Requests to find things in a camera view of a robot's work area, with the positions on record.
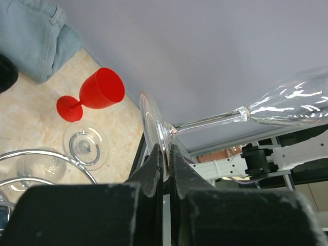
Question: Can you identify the clear wine glass right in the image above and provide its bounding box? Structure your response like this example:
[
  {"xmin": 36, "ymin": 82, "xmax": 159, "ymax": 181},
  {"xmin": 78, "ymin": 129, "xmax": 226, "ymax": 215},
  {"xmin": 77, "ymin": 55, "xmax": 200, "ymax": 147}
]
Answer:
[{"xmin": 15, "ymin": 120, "xmax": 110, "ymax": 193}]

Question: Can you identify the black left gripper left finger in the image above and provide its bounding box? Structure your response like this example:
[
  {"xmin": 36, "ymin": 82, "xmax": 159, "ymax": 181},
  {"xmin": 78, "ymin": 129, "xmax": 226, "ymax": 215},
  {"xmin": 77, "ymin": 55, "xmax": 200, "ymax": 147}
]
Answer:
[{"xmin": 1, "ymin": 145, "xmax": 163, "ymax": 245}]

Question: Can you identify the black floral blanket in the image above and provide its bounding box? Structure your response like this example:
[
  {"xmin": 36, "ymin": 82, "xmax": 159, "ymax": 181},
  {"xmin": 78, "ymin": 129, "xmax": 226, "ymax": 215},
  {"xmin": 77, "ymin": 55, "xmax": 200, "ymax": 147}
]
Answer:
[{"xmin": 0, "ymin": 54, "xmax": 18, "ymax": 93}]

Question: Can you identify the grey blue cloth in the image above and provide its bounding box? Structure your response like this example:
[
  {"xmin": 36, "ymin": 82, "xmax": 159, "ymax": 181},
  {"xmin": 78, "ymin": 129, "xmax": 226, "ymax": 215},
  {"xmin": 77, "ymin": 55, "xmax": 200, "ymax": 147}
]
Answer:
[{"xmin": 1, "ymin": 1, "xmax": 82, "ymax": 84}]

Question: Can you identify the red plastic wine glass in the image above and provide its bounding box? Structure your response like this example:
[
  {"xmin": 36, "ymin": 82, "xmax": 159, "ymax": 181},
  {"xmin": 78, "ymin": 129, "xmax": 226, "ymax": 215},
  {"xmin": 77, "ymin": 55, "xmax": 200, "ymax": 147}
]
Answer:
[{"xmin": 56, "ymin": 67, "xmax": 125, "ymax": 122}]

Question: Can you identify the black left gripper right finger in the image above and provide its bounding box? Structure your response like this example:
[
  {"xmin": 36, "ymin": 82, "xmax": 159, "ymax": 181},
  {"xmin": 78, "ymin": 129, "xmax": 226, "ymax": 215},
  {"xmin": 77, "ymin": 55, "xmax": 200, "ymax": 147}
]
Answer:
[{"xmin": 170, "ymin": 145, "xmax": 327, "ymax": 245}]

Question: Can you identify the clear wine glass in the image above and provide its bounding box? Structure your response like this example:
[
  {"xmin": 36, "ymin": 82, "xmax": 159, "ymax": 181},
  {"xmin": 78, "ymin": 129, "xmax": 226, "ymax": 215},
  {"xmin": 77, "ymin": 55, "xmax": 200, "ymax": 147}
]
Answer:
[
  {"xmin": 15, "ymin": 120, "xmax": 110, "ymax": 193},
  {"xmin": 139, "ymin": 66, "xmax": 327, "ymax": 180}
]

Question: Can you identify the clear wine glass front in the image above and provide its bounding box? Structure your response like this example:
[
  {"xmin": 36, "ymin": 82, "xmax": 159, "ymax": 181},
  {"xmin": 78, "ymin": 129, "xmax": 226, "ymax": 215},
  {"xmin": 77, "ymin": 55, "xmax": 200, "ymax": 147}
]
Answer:
[{"xmin": 139, "ymin": 66, "xmax": 327, "ymax": 180}]

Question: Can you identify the chrome wire wine glass rack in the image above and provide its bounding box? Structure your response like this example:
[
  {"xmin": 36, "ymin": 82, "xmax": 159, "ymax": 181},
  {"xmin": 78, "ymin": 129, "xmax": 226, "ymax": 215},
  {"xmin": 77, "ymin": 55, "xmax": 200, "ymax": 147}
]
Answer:
[{"xmin": 1, "ymin": 147, "xmax": 97, "ymax": 192}]

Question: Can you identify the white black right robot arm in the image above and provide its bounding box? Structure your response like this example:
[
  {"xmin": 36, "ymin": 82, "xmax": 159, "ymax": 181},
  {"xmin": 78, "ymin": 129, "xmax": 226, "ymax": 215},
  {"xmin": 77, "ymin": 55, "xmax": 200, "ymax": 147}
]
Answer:
[{"xmin": 190, "ymin": 131, "xmax": 327, "ymax": 180}]

